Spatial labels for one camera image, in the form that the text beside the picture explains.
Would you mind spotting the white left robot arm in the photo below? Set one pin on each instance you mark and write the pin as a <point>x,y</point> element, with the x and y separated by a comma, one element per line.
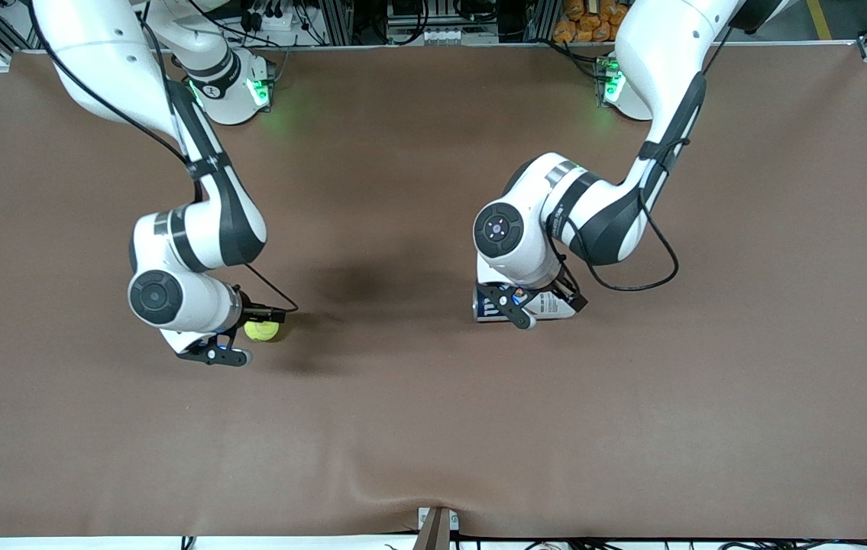
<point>662,46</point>

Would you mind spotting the white blue tennis ball can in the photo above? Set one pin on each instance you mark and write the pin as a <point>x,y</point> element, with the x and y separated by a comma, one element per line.
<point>551,305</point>

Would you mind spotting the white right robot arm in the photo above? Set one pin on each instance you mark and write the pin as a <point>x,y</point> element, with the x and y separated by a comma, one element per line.
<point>97,46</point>

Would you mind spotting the white socket strip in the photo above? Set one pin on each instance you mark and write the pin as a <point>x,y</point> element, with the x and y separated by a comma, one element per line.
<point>444,35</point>

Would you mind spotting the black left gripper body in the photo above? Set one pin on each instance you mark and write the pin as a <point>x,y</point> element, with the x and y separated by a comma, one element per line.
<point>567,293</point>

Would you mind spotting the orange packaged goods pile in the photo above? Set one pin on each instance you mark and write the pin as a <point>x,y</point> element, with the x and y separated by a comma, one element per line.
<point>578,23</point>

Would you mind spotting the metal table clamp bracket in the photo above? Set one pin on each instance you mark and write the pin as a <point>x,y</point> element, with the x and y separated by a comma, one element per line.
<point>437,531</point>

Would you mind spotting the white power strip with plugs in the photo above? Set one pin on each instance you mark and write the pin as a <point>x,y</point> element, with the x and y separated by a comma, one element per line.
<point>269,19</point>

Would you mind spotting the black control equipment rack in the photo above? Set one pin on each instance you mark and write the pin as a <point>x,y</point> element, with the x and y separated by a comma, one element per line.
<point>402,11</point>

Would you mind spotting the brown table mat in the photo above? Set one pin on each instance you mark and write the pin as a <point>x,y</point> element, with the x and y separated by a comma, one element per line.
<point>433,420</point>

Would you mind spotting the yellow-green tennis ball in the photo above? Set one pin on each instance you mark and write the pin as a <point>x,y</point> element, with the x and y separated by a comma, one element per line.
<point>261,331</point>

